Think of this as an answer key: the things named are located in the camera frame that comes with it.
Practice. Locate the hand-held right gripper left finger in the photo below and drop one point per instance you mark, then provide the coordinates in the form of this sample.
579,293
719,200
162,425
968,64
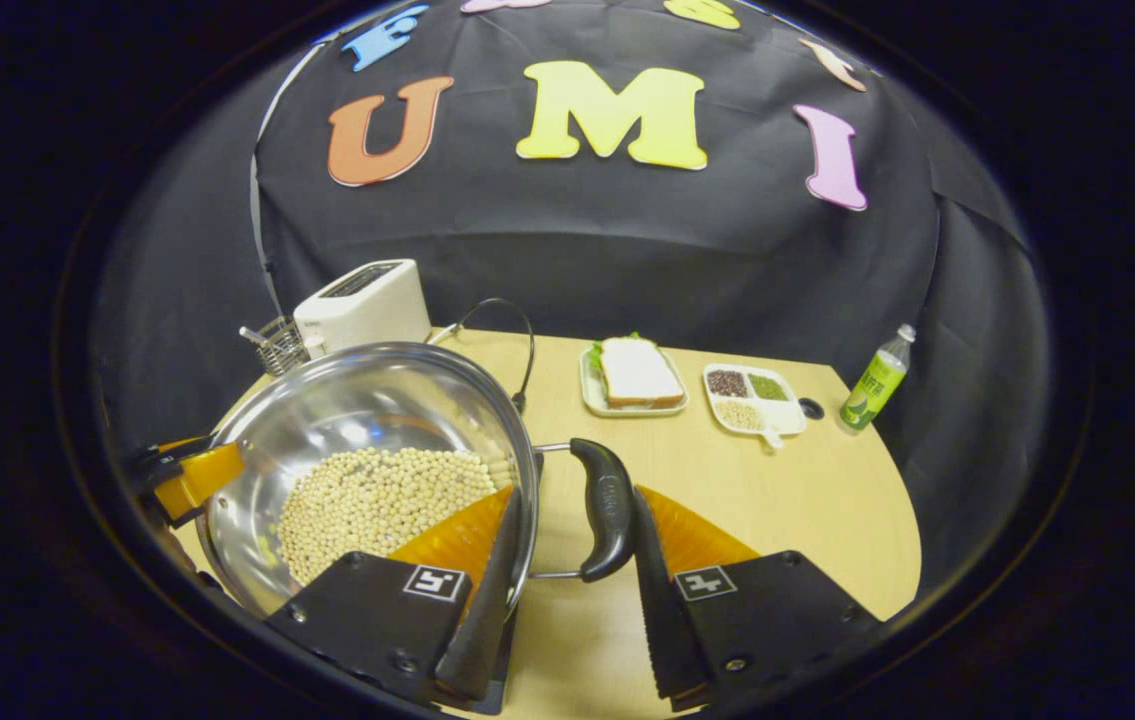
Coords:
492,600

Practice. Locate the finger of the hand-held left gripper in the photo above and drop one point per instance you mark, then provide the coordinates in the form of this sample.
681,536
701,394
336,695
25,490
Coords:
202,475

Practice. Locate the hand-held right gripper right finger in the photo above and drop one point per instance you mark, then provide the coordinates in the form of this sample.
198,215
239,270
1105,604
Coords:
662,620

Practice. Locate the stainless steel pot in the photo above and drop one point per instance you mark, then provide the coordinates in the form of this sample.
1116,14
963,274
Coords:
357,410

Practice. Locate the pile of soybeans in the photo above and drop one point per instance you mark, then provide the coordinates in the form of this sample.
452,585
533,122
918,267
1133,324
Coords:
367,510

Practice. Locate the small soybean heap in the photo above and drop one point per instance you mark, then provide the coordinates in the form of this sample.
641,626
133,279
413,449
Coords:
739,415

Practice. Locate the small white plate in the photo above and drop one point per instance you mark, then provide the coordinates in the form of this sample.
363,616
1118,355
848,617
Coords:
592,395

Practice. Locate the white toaster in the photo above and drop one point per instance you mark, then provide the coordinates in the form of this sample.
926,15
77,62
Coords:
367,310

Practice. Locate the white divided tray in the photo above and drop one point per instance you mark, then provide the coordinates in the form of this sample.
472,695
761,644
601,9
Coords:
787,415

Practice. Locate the dark red bean heap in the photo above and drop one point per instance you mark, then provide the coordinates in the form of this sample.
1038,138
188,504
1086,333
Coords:
726,383

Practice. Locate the green mung bean heap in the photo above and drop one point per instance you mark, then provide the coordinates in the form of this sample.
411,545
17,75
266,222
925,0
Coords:
769,387

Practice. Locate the green label drink bottle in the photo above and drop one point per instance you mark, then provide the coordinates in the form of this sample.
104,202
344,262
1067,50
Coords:
872,390

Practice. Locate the black backdrop cloth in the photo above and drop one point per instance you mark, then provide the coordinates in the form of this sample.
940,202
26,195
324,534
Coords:
627,250

